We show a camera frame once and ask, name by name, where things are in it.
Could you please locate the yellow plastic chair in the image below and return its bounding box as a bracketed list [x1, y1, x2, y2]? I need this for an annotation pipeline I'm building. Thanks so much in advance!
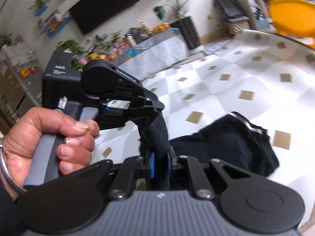
[268, 0, 315, 46]

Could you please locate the black wall television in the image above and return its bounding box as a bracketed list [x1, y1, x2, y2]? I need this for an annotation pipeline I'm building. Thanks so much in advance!
[69, 0, 139, 35]

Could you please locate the tray of oranges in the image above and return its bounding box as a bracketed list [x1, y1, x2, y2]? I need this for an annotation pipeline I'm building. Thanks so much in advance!
[153, 23, 171, 33]

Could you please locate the patterned woven basket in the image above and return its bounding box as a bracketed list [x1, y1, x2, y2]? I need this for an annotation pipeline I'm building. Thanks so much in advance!
[225, 20, 250, 35]

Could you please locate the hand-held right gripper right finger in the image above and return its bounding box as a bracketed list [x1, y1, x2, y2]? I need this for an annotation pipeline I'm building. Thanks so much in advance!
[166, 150, 251, 199]

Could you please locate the silver bangle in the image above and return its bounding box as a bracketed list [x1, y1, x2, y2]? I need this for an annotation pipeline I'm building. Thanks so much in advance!
[0, 135, 27, 194]

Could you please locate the person's left hand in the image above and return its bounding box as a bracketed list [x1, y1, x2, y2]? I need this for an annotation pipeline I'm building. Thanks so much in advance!
[2, 107, 100, 187]

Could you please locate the black t-shirt with red print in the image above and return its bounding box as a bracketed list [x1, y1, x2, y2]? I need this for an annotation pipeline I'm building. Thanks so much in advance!
[128, 108, 280, 192]

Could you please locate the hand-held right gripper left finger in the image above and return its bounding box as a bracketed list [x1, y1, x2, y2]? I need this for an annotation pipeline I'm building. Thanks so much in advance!
[68, 152, 155, 200]

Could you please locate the long blue wall shelf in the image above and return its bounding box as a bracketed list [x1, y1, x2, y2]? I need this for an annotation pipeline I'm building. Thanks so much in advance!
[44, 17, 73, 38]

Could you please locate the small blue wall shelf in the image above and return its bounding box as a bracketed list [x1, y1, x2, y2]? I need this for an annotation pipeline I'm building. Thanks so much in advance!
[34, 5, 50, 16]

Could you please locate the light blue floor mat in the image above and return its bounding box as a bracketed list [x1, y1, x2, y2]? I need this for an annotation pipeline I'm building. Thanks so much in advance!
[204, 44, 225, 55]

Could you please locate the bushy trailing green plant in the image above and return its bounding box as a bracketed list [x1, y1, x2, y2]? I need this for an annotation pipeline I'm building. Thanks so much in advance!
[58, 39, 85, 70]

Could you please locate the person's left forearm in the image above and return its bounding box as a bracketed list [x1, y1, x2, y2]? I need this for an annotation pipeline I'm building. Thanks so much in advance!
[0, 138, 25, 236]

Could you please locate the white thermos bottle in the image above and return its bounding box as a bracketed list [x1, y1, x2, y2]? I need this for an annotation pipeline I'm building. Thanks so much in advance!
[124, 35, 137, 48]

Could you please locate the grey backpack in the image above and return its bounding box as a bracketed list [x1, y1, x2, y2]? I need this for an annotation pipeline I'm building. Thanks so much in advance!
[214, 0, 249, 22]

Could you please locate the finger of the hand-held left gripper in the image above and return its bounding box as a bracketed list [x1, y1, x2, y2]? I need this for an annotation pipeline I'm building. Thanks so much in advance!
[103, 68, 165, 111]

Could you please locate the slender leafy potted plant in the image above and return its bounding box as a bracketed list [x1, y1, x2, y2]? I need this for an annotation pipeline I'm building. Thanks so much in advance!
[109, 31, 123, 46]
[92, 34, 110, 53]

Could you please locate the tall monstera plant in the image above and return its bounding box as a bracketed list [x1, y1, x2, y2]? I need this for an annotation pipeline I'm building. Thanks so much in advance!
[154, 0, 209, 21]

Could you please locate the low table with marbled cloth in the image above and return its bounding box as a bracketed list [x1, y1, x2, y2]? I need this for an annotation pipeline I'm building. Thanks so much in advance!
[116, 27, 190, 81]

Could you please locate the wooden shelf unit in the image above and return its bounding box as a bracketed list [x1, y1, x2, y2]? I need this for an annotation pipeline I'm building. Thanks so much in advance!
[226, 0, 296, 30]

